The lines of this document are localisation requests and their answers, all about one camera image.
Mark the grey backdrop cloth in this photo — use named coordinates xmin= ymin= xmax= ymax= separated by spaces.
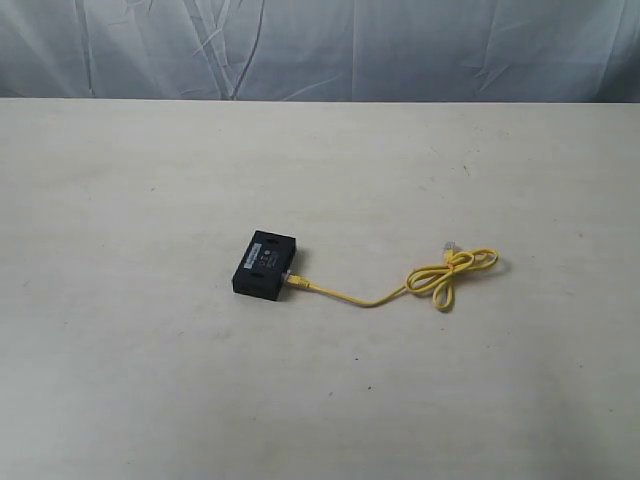
xmin=1 ymin=1 xmax=639 ymax=103

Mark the yellow ethernet cable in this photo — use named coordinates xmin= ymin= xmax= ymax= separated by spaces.
xmin=282 ymin=241 xmax=501 ymax=313

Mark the black rectangular adapter box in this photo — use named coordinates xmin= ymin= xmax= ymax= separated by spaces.
xmin=232 ymin=230 xmax=297 ymax=301

